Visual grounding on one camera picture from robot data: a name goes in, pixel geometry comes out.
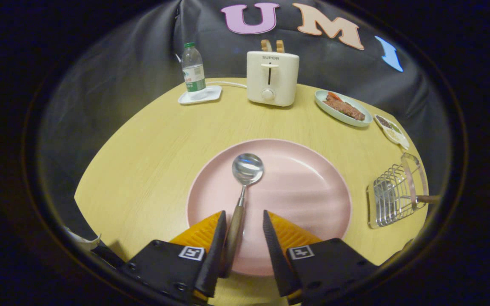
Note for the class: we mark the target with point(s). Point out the pink round plate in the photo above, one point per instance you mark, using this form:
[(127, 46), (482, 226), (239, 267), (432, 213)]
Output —
[(300, 191)]

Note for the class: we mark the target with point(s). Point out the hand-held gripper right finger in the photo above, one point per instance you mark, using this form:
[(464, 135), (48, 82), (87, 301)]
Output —
[(277, 259)]

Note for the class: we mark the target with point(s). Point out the pale green plate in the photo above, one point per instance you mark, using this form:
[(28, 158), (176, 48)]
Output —
[(319, 100)]

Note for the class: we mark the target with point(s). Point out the orange carrot slice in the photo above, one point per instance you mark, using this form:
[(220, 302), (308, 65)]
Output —
[(334, 96)]

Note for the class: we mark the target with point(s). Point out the white divided grain dish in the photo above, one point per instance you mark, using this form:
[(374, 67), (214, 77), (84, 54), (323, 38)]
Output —
[(398, 137)]

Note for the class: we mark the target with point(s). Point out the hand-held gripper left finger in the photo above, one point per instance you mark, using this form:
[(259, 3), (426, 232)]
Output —
[(215, 255)]

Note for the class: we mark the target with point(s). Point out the brown steak slice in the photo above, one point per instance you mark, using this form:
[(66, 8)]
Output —
[(345, 108)]

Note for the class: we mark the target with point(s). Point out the person's beige clothing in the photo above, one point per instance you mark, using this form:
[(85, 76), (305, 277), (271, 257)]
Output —
[(84, 243)]

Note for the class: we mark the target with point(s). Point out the cream white toaster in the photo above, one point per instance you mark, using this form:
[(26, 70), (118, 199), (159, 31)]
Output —
[(283, 80)]

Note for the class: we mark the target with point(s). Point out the black backdrop cloth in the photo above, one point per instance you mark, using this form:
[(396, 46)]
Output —
[(113, 85)]

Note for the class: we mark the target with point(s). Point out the clear plastic water bottle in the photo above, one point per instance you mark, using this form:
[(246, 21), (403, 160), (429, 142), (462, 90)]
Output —
[(194, 72)]

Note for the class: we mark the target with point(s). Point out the white square coaster tray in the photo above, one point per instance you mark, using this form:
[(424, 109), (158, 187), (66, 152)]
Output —
[(211, 94)]

